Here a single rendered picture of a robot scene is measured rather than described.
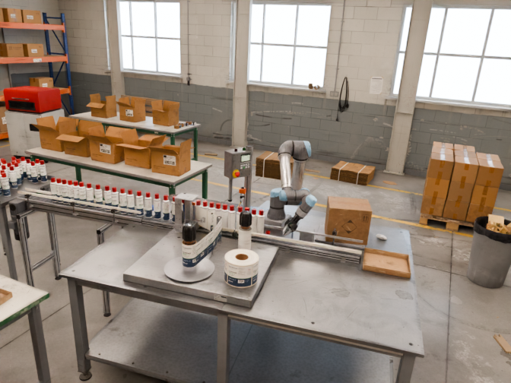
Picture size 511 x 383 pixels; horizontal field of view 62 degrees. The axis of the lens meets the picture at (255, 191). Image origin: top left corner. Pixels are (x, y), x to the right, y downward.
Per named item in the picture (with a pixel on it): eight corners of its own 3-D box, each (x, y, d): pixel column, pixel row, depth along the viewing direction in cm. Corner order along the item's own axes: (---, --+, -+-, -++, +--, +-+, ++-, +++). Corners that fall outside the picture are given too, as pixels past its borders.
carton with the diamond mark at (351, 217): (325, 241, 310) (329, 207, 300) (324, 227, 332) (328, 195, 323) (366, 245, 307) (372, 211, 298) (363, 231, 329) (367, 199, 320)
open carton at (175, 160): (144, 174, 456) (143, 140, 443) (168, 163, 501) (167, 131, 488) (176, 179, 444) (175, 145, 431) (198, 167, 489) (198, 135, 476)
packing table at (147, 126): (72, 158, 763) (68, 115, 736) (104, 149, 832) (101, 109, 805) (174, 180, 680) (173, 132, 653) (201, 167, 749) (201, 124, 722)
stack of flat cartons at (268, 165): (254, 175, 720) (255, 157, 709) (265, 167, 768) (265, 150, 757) (290, 182, 700) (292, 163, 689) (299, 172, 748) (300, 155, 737)
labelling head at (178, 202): (174, 231, 306) (173, 197, 297) (182, 224, 318) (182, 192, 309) (192, 234, 303) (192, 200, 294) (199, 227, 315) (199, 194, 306)
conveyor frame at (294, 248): (141, 225, 325) (141, 219, 324) (148, 219, 335) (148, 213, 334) (360, 264, 285) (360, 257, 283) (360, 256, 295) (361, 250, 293)
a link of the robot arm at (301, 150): (283, 200, 341) (290, 137, 314) (301, 200, 342) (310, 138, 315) (285, 208, 330) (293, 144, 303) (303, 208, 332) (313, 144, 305)
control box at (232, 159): (223, 175, 303) (223, 150, 297) (242, 172, 314) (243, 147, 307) (231, 179, 296) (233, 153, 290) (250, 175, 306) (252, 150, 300)
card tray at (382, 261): (362, 270, 278) (363, 264, 276) (363, 251, 301) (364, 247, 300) (410, 278, 270) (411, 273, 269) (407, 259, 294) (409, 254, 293)
